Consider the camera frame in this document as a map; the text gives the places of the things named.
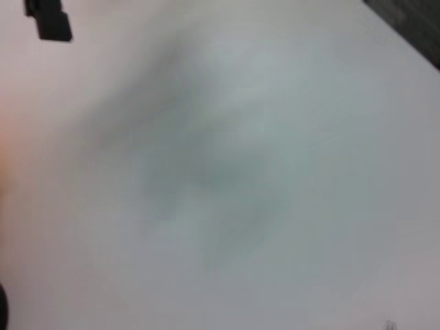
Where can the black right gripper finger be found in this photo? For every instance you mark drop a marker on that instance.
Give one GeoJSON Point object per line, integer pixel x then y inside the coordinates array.
{"type": "Point", "coordinates": [51, 20]}

